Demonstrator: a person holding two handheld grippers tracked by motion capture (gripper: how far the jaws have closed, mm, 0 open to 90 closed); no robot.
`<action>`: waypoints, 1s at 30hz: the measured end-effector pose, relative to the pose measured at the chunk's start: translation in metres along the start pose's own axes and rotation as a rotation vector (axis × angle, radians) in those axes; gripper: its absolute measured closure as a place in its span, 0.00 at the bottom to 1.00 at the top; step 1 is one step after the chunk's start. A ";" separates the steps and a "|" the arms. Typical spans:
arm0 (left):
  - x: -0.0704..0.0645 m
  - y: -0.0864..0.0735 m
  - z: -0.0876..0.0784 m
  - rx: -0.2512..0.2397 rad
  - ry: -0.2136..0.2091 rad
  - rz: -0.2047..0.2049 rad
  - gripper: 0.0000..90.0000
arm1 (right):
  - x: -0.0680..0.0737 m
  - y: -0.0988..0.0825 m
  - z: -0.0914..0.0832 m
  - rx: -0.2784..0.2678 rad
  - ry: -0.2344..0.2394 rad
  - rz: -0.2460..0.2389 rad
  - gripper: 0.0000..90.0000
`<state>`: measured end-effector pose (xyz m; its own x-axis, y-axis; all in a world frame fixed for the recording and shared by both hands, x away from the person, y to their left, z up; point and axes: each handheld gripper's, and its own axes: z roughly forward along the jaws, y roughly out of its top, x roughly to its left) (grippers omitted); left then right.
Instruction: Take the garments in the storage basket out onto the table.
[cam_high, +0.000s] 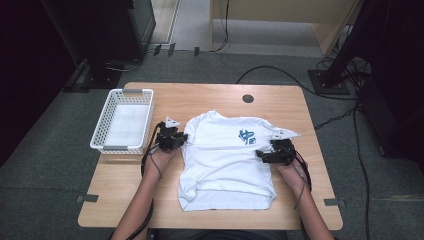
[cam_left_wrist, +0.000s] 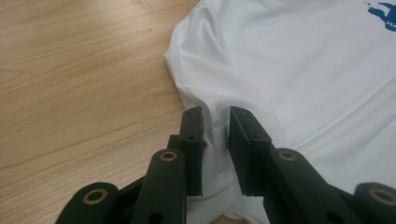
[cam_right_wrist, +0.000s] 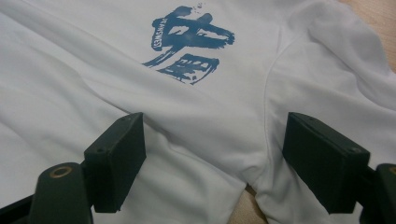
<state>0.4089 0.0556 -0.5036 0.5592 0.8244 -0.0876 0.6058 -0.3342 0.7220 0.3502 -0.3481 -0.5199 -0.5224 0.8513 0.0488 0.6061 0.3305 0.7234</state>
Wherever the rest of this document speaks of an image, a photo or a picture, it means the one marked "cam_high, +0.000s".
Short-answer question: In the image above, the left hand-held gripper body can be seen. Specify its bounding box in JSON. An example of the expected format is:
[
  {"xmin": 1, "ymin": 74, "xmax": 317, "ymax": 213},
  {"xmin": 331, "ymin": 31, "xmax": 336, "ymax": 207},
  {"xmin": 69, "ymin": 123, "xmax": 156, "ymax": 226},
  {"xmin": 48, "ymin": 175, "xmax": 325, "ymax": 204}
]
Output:
[{"xmin": 156, "ymin": 116, "xmax": 181, "ymax": 152}]

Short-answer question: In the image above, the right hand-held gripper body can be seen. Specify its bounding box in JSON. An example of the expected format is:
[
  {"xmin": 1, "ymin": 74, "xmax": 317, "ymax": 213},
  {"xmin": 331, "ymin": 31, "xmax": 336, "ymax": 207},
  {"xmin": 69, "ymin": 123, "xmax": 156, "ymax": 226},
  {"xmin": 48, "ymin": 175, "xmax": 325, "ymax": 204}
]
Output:
[{"xmin": 270, "ymin": 129, "xmax": 300, "ymax": 166}]

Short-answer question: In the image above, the white T-shirt with blue print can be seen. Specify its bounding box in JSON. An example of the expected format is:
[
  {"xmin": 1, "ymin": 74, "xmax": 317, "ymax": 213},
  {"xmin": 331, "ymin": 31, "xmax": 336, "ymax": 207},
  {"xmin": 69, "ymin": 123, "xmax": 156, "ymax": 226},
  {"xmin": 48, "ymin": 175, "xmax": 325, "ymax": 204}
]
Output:
[{"xmin": 177, "ymin": 110, "xmax": 301, "ymax": 212}]

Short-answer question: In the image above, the white plastic mesh basket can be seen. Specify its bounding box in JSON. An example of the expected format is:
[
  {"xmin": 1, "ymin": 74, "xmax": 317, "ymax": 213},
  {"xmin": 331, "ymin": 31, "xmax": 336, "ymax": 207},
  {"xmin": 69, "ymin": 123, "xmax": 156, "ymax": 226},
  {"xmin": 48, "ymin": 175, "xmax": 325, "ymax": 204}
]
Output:
[{"xmin": 89, "ymin": 88, "xmax": 155, "ymax": 155}]

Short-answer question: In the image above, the person's left hand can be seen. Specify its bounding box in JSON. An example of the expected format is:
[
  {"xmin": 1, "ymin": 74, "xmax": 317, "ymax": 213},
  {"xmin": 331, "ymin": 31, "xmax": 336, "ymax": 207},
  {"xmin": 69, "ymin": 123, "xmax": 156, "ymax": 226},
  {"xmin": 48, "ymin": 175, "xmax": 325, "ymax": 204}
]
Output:
[{"xmin": 143, "ymin": 147, "xmax": 180, "ymax": 180}]

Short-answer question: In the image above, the person's right hand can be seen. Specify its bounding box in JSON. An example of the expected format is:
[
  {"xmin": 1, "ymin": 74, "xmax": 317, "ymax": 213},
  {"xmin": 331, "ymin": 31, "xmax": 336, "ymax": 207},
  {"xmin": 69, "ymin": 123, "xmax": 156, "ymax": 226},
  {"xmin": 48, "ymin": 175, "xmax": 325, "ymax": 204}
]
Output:
[{"xmin": 274, "ymin": 161, "xmax": 313, "ymax": 198}]

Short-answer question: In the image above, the grey tape strip on table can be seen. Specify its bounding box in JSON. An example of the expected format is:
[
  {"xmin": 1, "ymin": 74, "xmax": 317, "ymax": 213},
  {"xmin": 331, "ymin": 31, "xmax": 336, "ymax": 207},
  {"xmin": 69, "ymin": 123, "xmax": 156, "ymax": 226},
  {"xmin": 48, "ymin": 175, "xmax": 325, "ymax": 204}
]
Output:
[
  {"xmin": 323, "ymin": 197, "xmax": 347, "ymax": 207},
  {"xmin": 75, "ymin": 194, "xmax": 100, "ymax": 204}
]

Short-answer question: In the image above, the black stand base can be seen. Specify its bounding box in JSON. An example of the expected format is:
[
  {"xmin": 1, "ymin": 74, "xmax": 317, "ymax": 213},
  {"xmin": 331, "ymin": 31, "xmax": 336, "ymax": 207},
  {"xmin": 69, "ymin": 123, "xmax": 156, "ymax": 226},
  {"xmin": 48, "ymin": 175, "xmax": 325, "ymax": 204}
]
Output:
[{"xmin": 63, "ymin": 59, "xmax": 123, "ymax": 93}]

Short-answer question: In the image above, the person's dark lap clothing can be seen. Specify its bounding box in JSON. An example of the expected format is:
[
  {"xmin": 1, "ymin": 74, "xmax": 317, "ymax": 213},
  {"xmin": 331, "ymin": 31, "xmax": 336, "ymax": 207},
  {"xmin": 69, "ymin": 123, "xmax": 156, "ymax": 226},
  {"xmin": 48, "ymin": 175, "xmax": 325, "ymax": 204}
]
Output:
[{"xmin": 143, "ymin": 228, "xmax": 303, "ymax": 240}]

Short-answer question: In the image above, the dark equipment box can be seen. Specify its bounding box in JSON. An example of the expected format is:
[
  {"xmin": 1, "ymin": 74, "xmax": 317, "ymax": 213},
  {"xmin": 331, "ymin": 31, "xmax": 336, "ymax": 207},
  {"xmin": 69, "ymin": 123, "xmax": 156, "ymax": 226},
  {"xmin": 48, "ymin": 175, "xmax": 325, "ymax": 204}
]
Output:
[{"xmin": 358, "ymin": 78, "xmax": 424, "ymax": 164}]

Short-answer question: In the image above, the dark cabinet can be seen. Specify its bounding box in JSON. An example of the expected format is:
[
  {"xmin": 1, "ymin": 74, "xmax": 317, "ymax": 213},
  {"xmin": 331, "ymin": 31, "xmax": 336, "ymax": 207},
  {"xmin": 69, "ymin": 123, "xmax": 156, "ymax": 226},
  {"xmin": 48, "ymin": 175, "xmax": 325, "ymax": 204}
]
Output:
[{"xmin": 39, "ymin": 0, "xmax": 157, "ymax": 68}]

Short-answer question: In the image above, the black slanted stand pole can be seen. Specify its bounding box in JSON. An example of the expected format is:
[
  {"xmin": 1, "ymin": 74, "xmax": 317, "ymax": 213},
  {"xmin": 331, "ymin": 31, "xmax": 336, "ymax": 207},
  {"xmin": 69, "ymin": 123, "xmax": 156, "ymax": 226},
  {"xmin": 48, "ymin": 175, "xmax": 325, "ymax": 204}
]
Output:
[{"xmin": 324, "ymin": 0, "xmax": 373, "ymax": 86}]

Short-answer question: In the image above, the light wooden desk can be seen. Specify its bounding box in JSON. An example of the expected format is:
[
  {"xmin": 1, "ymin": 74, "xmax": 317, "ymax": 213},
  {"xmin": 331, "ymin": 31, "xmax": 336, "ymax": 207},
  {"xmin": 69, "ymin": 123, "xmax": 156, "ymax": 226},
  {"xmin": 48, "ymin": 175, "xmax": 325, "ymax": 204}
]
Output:
[{"xmin": 209, "ymin": 0, "xmax": 364, "ymax": 57}]

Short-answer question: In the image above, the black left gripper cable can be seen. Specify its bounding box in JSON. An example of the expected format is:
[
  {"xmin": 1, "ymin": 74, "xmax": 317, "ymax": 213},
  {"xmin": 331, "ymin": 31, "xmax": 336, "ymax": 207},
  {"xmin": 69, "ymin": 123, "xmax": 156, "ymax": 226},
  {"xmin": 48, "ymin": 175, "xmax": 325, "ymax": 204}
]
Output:
[{"xmin": 126, "ymin": 121, "xmax": 167, "ymax": 240}]

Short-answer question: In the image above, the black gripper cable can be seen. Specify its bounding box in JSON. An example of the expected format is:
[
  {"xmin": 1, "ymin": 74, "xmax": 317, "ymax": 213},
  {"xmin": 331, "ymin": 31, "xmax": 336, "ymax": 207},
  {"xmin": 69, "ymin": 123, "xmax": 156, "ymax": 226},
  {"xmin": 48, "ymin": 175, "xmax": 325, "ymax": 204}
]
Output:
[
  {"xmin": 288, "ymin": 148, "xmax": 314, "ymax": 240},
  {"xmin": 126, "ymin": 121, "xmax": 167, "ymax": 240}
]

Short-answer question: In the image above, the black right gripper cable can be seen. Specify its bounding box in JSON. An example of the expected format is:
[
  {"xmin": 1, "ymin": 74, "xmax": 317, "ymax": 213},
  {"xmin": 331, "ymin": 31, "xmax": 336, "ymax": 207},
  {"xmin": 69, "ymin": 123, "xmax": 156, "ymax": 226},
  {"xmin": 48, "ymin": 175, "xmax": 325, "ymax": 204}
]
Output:
[{"xmin": 288, "ymin": 148, "xmax": 314, "ymax": 240}]

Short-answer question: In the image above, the short black floor cable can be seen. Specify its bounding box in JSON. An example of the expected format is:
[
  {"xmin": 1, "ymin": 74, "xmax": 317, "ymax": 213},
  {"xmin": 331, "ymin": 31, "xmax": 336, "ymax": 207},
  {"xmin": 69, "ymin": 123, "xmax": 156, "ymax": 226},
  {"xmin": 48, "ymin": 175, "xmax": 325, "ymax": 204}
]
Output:
[{"xmin": 313, "ymin": 105, "xmax": 359, "ymax": 131}]

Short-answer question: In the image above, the black square stand base plate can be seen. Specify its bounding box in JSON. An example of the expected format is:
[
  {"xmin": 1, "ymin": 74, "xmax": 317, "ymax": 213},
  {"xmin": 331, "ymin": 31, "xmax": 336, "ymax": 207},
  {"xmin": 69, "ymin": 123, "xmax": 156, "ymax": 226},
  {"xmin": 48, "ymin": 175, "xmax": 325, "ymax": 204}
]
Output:
[{"xmin": 308, "ymin": 68, "xmax": 351, "ymax": 96}]

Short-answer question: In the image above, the thin black floor cable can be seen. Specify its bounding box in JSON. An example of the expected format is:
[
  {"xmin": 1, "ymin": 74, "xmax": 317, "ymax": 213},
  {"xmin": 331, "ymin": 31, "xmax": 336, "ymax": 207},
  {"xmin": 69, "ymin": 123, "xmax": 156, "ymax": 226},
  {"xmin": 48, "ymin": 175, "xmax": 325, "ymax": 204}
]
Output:
[{"xmin": 352, "ymin": 103, "xmax": 372, "ymax": 240}]

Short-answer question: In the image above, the long black floor cable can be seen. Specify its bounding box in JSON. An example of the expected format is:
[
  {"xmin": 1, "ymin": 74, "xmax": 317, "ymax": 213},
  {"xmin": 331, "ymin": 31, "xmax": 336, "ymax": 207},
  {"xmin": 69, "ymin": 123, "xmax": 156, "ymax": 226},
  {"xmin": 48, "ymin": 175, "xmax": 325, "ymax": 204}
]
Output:
[{"xmin": 235, "ymin": 65, "xmax": 359, "ymax": 102}]

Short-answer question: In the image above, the tangle of black cables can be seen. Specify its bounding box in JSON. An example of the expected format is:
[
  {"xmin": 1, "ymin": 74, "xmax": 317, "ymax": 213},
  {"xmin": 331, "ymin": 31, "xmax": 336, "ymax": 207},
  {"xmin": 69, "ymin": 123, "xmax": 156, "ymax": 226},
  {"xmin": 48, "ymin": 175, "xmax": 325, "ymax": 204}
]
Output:
[{"xmin": 315, "ymin": 55, "xmax": 372, "ymax": 83}]

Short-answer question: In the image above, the black hanging cable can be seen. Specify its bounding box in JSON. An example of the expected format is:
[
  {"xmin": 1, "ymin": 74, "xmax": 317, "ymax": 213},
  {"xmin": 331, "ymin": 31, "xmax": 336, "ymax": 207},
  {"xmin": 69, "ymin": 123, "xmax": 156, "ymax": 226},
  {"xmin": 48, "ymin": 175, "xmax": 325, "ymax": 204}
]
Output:
[{"xmin": 209, "ymin": 0, "xmax": 231, "ymax": 53}]

